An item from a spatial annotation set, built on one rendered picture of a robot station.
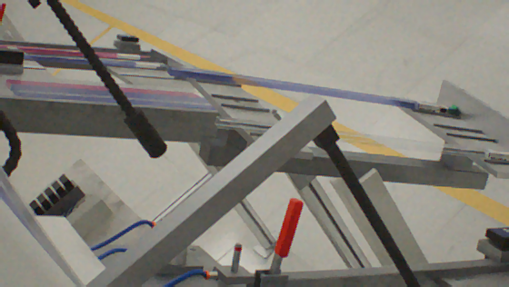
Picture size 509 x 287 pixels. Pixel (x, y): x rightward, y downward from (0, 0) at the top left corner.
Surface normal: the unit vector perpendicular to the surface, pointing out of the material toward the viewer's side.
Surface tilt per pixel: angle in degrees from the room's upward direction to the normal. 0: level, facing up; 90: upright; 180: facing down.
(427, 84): 0
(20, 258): 90
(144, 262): 90
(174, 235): 90
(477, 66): 0
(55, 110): 90
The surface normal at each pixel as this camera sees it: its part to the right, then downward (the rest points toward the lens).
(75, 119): 0.46, 0.27
